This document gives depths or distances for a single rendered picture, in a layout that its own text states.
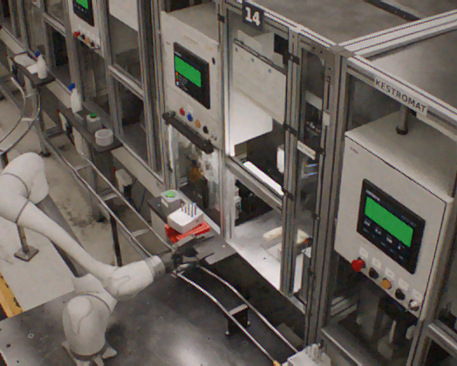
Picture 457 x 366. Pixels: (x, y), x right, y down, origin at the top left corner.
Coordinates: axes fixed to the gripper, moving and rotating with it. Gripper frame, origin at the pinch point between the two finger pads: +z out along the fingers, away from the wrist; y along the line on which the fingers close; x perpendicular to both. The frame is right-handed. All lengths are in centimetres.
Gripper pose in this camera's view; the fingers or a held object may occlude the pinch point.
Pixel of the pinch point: (206, 245)
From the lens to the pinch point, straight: 270.0
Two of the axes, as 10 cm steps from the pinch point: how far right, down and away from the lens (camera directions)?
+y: -0.1, -8.1, -5.8
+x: -5.7, -4.8, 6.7
